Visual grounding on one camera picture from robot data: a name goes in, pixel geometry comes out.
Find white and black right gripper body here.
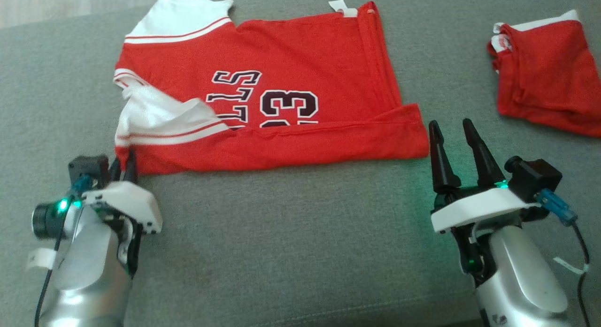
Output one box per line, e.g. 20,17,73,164
431,182,540,278

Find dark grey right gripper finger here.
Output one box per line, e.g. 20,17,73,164
463,119,507,187
429,120,462,192

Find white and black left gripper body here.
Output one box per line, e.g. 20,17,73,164
82,181,163,277

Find red shorts with white trim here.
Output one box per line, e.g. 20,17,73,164
487,9,601,138

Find red jersey with white sleeves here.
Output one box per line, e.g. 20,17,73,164
114,0,430,176

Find grey fabric sofa seat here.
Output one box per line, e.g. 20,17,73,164
0,0,601,327

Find right camera cable blue plug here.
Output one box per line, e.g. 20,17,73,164
537,189,591,327

